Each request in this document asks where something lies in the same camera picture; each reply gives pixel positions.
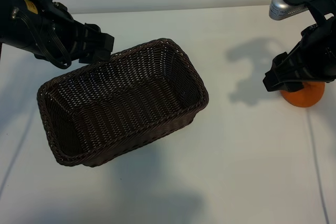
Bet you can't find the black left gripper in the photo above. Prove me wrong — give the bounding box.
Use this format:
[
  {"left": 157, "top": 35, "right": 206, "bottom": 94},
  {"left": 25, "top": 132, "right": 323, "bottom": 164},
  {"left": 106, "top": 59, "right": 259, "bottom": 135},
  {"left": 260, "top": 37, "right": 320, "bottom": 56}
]
[{"left": 47, "top": 2, "right": 115, "bottom": 65}]

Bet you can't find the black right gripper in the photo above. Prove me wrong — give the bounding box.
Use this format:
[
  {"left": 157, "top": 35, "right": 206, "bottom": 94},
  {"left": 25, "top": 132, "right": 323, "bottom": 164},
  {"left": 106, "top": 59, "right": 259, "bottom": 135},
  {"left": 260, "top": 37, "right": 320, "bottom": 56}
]
[{"left": 264, "top": 14, "right": 336, "bottom": 93}]

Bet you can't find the orange fruit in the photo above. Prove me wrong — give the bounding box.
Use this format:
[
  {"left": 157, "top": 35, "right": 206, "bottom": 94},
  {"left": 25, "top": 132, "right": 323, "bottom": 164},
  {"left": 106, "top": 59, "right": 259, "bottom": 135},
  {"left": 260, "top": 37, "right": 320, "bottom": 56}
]
[{"left": 279, "top": 81, "right": 326, "bottom": 109}]

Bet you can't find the dark brown wicker basket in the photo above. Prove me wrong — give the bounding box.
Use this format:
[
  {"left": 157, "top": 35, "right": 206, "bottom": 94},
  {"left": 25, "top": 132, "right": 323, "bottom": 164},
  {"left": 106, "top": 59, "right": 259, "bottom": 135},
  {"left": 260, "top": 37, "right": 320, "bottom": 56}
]
[{"left": 36, "top": 38, "right": 210, "bottom": 168}]

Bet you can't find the black wire bundle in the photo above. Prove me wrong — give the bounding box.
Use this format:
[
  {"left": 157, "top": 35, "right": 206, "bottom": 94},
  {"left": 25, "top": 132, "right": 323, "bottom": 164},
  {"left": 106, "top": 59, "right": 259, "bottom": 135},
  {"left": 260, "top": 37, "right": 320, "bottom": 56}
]
[{"left": 15, "top": 8, "right": 72, "bottom": 70}]

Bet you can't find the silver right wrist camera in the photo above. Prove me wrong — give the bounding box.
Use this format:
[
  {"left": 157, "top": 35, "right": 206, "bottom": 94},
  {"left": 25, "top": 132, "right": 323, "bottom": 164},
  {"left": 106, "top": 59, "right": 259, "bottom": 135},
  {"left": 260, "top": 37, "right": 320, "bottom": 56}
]
[{"left": 268, "top": 0, "right": 313, "bottom": 22}]

